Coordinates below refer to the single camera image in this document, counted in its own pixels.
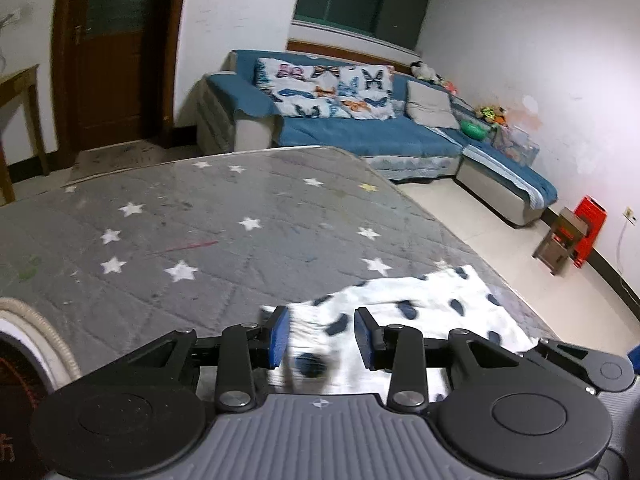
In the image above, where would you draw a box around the clear plastic storage box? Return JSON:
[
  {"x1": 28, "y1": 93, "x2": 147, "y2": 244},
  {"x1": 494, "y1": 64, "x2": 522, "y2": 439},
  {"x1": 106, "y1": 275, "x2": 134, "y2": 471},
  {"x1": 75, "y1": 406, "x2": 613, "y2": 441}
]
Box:
[{"x1": 491, "y1": 125, "x2": 539, "y2": 167}]

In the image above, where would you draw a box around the blue corner sofa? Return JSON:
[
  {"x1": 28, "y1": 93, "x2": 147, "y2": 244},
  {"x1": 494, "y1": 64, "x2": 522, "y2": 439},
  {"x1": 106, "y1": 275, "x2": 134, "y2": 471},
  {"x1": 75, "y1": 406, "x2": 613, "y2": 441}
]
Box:
[{"x1": 196, "y1": 50, "x2": 558, "y2": 226}]

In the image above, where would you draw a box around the grey star pattern mat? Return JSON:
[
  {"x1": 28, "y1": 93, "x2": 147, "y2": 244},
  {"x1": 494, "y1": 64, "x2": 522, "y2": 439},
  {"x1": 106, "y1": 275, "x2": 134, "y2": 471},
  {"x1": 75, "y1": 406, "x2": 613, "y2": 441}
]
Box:
[{"x1": 1, "y1": 148, "x2": 551, "y2": 376}]

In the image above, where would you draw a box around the wooden side table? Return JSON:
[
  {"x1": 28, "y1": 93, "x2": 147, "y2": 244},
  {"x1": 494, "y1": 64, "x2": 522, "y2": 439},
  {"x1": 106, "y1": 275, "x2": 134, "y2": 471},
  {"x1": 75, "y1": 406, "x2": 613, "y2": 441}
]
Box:
[{"x1": 0, "y1": 63, "x2": 50, "y2": 206}]

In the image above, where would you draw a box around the butterfly print pillow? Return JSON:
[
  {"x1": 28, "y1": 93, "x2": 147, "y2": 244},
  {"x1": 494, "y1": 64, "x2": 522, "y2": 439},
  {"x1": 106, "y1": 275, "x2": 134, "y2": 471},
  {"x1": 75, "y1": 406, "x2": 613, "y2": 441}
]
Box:
[{"x1": 255, "y1": 58, "x2": 396, "y2": 120}]

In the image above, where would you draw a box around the grey door mat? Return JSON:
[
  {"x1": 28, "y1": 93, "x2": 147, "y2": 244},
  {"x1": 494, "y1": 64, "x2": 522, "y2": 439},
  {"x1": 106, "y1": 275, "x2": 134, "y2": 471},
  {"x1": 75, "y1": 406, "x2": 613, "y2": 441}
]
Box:
[{"x1": 67, "y1": 140, "x2": 202, "y2": 183}]

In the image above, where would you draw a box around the red plastic stool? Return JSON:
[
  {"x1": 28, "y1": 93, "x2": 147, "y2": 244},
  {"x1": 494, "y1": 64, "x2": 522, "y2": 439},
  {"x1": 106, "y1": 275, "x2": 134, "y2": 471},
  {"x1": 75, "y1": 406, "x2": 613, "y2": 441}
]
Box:
[{"x1": 573, "y1": 195, "x2": 608, "y2": 268}]

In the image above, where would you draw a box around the round recessed table heater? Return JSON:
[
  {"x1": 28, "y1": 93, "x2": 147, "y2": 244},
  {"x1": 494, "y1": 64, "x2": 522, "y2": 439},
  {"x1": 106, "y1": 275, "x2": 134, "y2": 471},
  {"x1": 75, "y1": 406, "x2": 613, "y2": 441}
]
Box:
[{"x1": 0, "y1": 297, "x2": 81, "y2": 479}]

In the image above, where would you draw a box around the grey square cushion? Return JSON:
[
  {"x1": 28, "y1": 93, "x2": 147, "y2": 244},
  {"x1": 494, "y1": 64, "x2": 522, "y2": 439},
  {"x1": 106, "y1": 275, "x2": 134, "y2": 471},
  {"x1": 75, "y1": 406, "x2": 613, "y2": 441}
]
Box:
[{"x1": 406, "y1": 80, "x2": 460, "y2": 129}]

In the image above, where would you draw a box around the small wooden stool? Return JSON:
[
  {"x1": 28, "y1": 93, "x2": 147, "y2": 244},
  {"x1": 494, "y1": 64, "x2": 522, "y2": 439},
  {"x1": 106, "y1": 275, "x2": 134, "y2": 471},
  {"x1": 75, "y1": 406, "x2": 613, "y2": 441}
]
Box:
[{"x1": 533, "y1": 207, "x2": 587, "y2": 275}]

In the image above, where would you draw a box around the green toy ball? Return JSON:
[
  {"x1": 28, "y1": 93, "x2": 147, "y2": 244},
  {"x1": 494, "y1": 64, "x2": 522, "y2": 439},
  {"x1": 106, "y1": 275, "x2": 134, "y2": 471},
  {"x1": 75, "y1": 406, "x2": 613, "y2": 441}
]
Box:
[{"x1": 459, "y1": 120, "x2": 489, "y2": 141}]

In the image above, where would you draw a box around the black white plush toy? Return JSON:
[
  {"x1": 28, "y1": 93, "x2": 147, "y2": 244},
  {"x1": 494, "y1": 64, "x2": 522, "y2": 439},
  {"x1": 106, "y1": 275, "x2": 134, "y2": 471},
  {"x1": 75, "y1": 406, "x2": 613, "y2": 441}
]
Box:
[{"x1": 410, "y1": 61, "x2": 444, "y2": 86}]

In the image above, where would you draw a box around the white polka dot garment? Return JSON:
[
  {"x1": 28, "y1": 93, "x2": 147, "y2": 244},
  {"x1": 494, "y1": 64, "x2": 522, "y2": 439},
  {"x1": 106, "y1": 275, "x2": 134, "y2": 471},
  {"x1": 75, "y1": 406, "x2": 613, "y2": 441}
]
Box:
[{"x1": 268, "y1": 266, "x2": 534, "y2": 398}]

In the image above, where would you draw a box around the dark wooden door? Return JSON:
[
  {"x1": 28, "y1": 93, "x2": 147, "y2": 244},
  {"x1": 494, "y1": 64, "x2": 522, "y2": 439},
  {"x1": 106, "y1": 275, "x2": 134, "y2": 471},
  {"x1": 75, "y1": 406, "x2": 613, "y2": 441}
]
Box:
[{"x1": 51, "y1": 0, "x2": 183, "y2": 167}]

